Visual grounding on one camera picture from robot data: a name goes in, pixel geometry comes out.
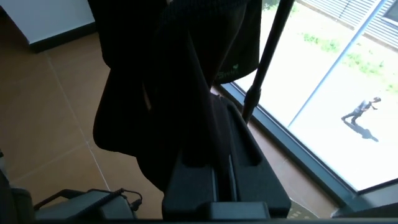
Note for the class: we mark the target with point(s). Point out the window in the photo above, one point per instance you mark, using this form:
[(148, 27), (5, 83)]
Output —
[(311, 155)]

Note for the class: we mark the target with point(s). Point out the black garment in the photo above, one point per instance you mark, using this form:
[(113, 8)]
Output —
[(161, 93)]

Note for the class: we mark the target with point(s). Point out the black clothes rack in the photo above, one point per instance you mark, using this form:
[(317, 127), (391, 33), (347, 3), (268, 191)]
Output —
[(267, 56)]

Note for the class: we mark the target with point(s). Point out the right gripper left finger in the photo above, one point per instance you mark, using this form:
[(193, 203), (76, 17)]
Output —
[(189, 189)]

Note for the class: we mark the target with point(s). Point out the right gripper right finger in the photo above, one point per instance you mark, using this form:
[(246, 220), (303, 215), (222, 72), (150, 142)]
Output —
[(258, 186)]

